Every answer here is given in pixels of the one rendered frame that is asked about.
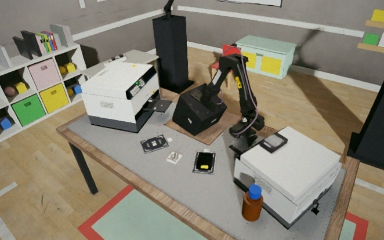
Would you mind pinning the brown bottle with blue cap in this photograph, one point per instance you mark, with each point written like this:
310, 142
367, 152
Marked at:
252, 203

